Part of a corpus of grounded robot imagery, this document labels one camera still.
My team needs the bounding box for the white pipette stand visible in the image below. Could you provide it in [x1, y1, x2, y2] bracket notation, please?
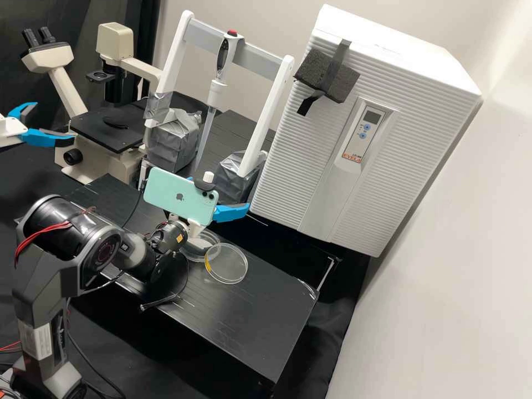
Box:
[143, 10, 296, 180]

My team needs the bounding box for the pipette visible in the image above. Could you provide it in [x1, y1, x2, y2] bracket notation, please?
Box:
[194, 29, 245, 173]

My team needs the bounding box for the black cable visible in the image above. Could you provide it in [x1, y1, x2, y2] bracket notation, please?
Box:
[119, 176, 147, 230]
[65, 329, 128, 399]
[139, 251, 189, 312]

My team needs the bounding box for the petri dish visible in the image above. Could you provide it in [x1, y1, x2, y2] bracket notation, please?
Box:
[182, 229, 220, 262]

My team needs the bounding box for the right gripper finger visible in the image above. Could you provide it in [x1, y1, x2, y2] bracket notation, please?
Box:
[212, 202, 250, 224]

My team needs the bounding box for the grey taped block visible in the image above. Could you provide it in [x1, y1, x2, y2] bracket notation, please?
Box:
[217, 151, 268, 201]
[145, 93, 203, 173]

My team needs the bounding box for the right wrist camera phone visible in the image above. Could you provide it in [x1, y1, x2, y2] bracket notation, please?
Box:
[140, 167, 220, 238]

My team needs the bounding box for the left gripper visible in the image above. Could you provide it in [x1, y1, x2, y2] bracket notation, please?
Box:
[0, 101, 78, 151]

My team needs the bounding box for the incubator door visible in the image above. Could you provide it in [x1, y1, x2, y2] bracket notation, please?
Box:
[250, 27, 484, 260]

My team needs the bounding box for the white incubator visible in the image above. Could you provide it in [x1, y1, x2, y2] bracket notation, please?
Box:
[309, 3, 485, 103]

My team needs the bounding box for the petri dish lid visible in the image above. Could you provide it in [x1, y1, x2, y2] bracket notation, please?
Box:
[204, 242, 249, 285]

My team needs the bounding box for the cream microscope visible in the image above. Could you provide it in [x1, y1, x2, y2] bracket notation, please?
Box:
[19, 23, 165, 187]

